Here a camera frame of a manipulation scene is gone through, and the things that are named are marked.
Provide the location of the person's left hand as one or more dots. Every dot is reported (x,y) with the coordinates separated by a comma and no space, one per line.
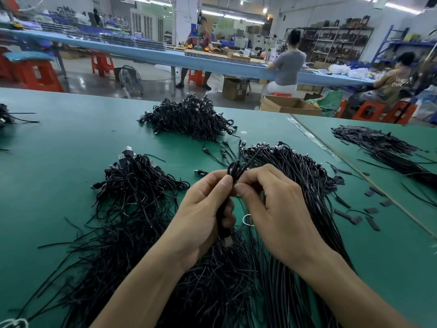
(198,218)

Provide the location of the person's right hand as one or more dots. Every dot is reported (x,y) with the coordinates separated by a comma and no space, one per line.
(283,215)

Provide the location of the person's left forearm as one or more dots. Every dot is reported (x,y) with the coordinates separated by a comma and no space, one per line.
(136,293)

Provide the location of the scattered dark tie pieces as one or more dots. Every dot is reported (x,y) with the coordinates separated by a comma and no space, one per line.
(373,223)

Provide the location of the open cardboard box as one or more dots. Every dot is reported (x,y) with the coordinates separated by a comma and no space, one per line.
(291,106)

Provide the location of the green bag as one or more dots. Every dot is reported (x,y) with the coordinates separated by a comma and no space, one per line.
(330,102)

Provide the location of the small cardboard box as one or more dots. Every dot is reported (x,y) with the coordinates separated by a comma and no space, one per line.
(235,89)

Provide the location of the red plastic stool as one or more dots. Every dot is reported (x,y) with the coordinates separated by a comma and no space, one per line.
(4,65)
(102,65)
(372,111)
(196,78)

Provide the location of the grey floor fan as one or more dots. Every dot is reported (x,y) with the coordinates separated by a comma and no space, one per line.
(129,82)

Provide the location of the pile of white bags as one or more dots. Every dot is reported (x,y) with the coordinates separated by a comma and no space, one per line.
(350,70)

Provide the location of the long blue workbench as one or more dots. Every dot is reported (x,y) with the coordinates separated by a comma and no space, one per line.
(176,58)

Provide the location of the metal storage shelf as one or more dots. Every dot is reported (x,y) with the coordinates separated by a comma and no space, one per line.
(338,39)

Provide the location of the white pillar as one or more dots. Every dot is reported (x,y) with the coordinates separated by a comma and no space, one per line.
(186,18)

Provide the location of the blue metal rack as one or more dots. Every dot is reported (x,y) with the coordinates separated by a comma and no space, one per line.
(403,43)

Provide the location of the red stool with blue seat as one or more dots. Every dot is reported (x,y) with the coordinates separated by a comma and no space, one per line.
(35,73)

